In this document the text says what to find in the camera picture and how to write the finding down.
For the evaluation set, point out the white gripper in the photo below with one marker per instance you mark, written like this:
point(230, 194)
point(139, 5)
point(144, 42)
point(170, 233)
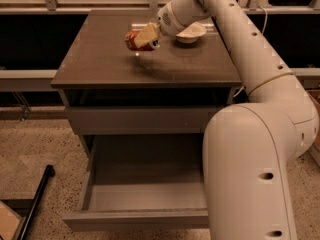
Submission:
point(165, 21)

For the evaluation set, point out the red coke can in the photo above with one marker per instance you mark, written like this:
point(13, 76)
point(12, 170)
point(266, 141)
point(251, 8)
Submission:
point(130, 42)

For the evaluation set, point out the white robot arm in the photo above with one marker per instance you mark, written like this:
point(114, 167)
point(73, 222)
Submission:
point(247, 146)

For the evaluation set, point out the grey drawer cabinet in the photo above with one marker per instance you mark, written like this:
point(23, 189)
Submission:
point(99, 70)

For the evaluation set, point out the closed grey top drawer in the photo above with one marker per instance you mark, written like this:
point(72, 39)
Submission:
point(121, 121)

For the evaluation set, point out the open grey middle drawer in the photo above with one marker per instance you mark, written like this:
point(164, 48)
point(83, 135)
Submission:
point(142, 182)

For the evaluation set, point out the white bowl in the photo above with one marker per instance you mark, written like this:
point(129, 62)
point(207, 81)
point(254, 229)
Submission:
point(191, 34)

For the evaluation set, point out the black pole on floor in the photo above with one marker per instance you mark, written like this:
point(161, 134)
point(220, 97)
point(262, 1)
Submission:
point(47, 174)

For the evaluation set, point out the cardboard box right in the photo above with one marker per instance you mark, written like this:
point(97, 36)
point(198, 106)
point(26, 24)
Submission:
point(316, 105)

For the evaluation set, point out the wooden box bottom left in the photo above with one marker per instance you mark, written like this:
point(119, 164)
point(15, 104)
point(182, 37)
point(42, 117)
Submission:
point(10, 223)

